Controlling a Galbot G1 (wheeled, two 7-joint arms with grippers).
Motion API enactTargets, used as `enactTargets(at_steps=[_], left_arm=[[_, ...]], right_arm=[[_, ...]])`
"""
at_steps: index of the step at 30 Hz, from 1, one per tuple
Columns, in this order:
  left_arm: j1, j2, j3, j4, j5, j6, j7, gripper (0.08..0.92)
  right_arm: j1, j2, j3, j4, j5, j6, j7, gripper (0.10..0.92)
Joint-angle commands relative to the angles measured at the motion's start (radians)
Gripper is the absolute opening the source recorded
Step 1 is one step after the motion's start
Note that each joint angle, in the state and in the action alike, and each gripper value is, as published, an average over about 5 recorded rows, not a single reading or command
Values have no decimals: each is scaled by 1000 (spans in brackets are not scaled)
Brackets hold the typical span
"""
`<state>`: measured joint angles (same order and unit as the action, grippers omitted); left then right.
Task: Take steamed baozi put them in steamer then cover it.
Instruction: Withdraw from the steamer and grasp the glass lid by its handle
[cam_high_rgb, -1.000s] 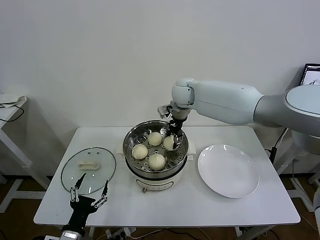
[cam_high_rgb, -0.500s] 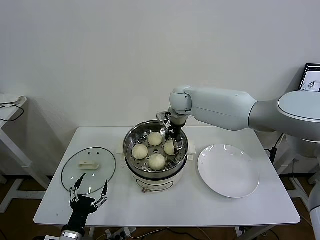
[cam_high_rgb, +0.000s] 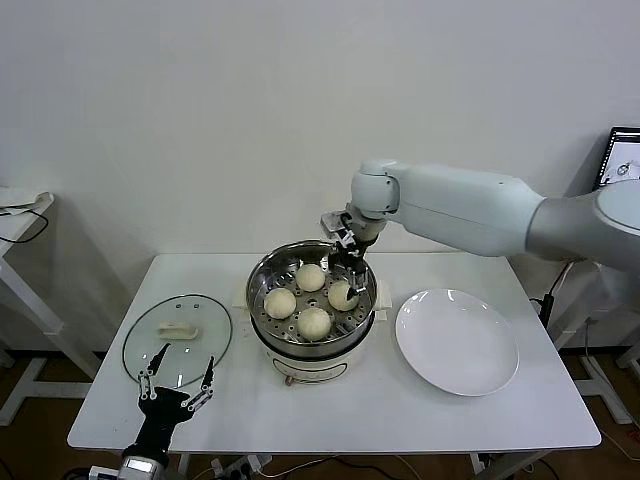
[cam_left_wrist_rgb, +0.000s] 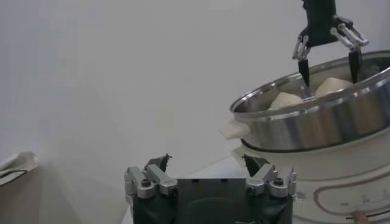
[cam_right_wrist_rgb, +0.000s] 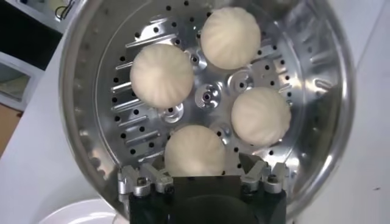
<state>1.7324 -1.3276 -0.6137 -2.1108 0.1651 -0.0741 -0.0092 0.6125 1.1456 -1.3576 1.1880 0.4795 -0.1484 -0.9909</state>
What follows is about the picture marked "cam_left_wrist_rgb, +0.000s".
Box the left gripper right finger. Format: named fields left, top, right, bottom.
left=242, top=153, right=297, bottom=198

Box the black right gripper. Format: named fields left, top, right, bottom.
left=292, top=0, right=370, bottom=89

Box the cream electric cooker base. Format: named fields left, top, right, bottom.
left=231, top=127, right=390, bottom=224

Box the white cloth bag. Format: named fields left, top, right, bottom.
left=0, top=151, right=40, bottom=187

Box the stainless steel steamer basket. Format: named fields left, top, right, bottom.
left=221, top=50, right=390, bottom=153

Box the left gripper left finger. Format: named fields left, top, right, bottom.
left=124, top=153, right=178, bottom=199

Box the white steamed baozi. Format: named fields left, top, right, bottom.
left=268, top=92, right=305, bottom=111
left=314, top=77, right=354, bottom=98

